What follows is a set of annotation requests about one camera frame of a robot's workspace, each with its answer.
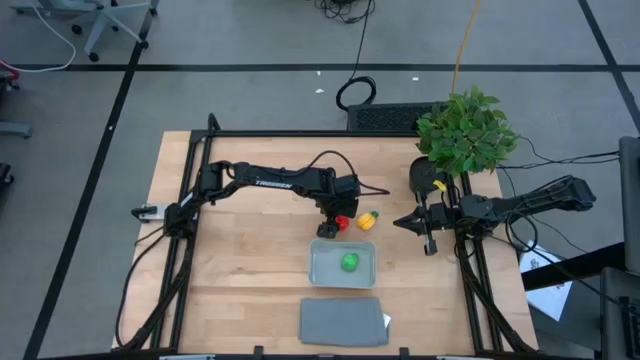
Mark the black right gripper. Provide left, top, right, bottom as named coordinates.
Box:
left=394, top=192, right=464, bottom=257

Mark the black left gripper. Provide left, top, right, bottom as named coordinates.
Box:
left=316, top=174, right=362, bottom=239

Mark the yellow toy pineapple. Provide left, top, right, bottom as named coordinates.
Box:
left=356, top=210, right=380, bottom=232

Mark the grey tupperware container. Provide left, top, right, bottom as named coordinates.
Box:
left=307, top=238, right=377, bottom=290

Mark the grey tupperware lid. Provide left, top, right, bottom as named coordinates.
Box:
left=298, top=297, right=390, bottom=348

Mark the black plant pot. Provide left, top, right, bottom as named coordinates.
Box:
left=408, top=156, right=444, bottom=196

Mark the green leafy plant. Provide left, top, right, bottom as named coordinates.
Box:
left=415, top=85, right=521, bottom=177

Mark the black mesh box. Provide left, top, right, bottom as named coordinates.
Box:
left=346, top=102, right=446, bottom=133

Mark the white paper sheet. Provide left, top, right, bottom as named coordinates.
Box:
left=519, top=239, right=574, bottom=322

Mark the silver mounting plate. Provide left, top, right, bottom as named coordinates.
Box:
left=141, top=203, right=169, bottom=220

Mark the grey upright panel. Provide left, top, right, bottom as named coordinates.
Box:
left=618, top=135, right=640, bottom=276

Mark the grey office chair base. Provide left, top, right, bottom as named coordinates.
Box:
left=7, top=0, right=160, bottom=64

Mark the grey furniture foot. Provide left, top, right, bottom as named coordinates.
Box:
left=0, top=121, right=34, bottom=140

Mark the red object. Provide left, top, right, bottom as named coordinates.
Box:
left=0, top=58, right=21, bottom=81

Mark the black aluminium table frame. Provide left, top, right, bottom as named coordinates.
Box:
left=112, top=112, right=539, bottom=360

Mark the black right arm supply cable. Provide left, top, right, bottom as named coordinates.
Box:
left=504, top=219, right=621, bottom=306

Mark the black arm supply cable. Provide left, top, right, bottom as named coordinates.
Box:
left=114, top=232, right=169, bottom=349
left=504, top=219, right=621, bottom=306

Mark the black cable to panel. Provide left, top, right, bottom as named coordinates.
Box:
left=494, top=134, right=621, bottom=171

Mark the black coiled floor cable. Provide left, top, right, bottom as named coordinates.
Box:
left=335, top=0, right=377, bottom=112

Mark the yellow floor cable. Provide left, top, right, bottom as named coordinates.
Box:
left=451, top=0, right=482, bottom=95

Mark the black tangled cable bundle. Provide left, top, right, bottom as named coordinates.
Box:
left=314, top=0, right=376, bottom=25

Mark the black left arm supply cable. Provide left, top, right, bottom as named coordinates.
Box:
left=114, top=232, right=169, bottom=349

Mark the white floor cable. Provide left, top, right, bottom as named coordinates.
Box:
left=0, top=4, right=77, bottom=74

